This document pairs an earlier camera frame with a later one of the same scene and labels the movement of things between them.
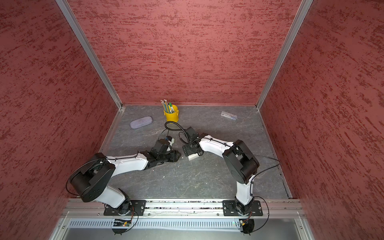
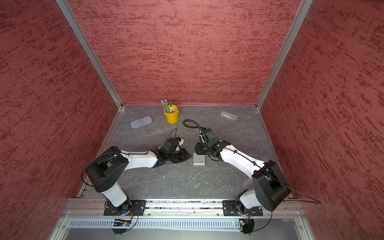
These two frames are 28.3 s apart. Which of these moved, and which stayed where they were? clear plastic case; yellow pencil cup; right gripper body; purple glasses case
Moved: right gripper body
Stayed: yellow pencil cup; purple glasses case; clear plastic case
